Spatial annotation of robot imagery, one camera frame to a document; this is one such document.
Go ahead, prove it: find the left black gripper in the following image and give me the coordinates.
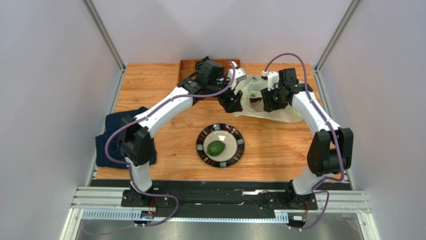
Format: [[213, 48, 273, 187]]
[[207, 74, 243, 114]]

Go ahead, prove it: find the pale green plastic bag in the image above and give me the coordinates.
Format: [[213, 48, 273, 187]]
[[233, 75, 303, 123]]

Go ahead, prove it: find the green fake lime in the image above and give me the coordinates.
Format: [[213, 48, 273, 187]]
[[207, 140, 226, 157]]

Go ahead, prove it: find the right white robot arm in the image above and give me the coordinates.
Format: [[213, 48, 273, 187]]
[[261, 68, 354, 208]]

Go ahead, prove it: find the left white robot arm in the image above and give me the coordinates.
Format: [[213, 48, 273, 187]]
[[116, 60, 247, 197]]

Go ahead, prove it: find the black rimmed ceramic plate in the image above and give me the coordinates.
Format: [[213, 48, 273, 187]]
[[196, 123, 245, 168]]

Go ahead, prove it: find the dark rolled sock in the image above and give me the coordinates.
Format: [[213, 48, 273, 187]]
[[194, 56, 211, 71]]

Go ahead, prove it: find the wooden compartment tray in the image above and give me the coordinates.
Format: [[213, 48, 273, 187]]
[[176, 59, 237, 102]]

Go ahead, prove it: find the dark blue cloth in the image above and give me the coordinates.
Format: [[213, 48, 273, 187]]
[[95, 106, 157, 170]]

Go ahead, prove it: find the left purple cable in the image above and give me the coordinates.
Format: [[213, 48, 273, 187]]
[[104, 66, 237, 228]]

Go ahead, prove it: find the purple cable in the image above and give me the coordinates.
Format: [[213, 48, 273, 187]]
[[104, 66, 237, 228], [262, 52, 345, 232]]

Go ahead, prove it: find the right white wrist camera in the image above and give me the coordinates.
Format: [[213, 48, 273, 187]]
[[261, 70, 280, 91]]

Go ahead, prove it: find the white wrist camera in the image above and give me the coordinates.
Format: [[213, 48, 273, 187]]
[[227, 61, 247, 84], [261, 70, 280, 91]]

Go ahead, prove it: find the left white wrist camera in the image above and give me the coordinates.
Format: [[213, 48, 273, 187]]
[[227, 61, 247, 84]]

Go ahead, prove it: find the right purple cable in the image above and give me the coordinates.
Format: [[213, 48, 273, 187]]
[[262, 52, 345, 232]]

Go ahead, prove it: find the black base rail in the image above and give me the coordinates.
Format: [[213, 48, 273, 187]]
[[121, 180, 318, 219]]

